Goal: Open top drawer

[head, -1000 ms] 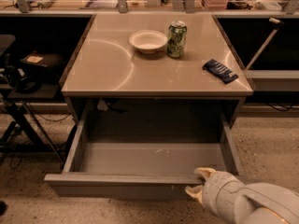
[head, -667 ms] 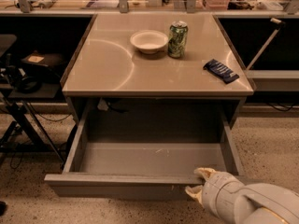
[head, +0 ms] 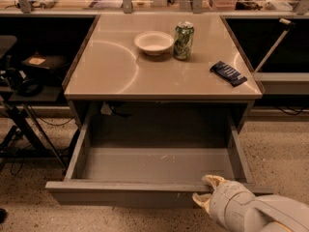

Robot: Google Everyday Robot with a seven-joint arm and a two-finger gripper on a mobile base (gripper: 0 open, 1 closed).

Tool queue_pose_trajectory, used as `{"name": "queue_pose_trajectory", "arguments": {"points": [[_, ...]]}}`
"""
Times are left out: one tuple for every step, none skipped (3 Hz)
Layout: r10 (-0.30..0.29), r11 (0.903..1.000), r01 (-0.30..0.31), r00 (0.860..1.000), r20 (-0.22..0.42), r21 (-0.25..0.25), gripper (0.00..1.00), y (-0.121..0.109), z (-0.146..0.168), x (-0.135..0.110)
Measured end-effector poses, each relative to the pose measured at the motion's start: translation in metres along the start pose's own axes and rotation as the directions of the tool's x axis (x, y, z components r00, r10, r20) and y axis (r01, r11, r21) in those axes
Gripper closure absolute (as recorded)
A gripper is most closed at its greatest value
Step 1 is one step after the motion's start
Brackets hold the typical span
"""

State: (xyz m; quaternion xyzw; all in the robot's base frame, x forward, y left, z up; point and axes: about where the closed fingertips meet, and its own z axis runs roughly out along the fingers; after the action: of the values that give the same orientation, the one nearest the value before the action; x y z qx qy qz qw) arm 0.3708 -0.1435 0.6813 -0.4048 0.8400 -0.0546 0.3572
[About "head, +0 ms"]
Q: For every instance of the black headphones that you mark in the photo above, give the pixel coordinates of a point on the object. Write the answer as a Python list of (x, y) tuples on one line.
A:
[(26, 87)]

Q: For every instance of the white bowl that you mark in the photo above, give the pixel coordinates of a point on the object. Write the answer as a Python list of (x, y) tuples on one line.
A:
[(154, 43)]

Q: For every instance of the grey drawer cabinet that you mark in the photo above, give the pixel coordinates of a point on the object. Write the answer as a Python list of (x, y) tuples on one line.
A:
[(111, 68)]

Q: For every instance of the black box with label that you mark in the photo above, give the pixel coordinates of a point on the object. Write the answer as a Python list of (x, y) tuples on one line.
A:
[(48, 70)]

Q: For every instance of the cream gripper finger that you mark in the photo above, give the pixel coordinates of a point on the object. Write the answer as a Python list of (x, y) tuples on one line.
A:
[(202, 200), (213, 181)]

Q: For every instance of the white leaning pole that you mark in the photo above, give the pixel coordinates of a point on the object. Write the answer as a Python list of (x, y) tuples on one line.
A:
[(288, 26)]

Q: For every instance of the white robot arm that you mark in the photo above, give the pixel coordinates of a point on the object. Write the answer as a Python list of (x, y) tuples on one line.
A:
[(278, 213)]

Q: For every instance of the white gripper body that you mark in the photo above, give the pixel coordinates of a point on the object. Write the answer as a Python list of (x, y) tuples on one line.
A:
[(231, 198)]

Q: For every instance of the dark blue snack packet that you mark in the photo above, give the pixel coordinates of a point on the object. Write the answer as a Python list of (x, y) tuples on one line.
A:
[(228, 73)]

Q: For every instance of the green soda can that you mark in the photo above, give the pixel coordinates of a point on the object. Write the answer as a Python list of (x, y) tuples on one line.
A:
[(183, 41)]

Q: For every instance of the grey top drawer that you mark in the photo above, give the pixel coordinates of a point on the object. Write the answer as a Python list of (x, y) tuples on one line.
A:
[(152, 156)]

